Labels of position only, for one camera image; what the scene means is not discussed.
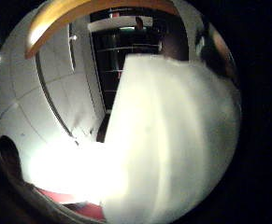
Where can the dark shelf unit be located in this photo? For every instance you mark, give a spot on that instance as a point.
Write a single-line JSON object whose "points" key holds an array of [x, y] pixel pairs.
{"points": [[126, 62]]}

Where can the white box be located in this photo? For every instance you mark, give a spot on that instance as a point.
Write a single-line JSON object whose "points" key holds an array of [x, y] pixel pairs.
{"points": [[173, 140]]}

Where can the curved wooden beam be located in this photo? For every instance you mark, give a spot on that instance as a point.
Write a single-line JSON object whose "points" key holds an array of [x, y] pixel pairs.
{"points": [[64, 12]]}

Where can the red cloth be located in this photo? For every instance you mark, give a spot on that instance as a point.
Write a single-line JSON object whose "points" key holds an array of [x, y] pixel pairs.
{"points": [[88, 210]]}

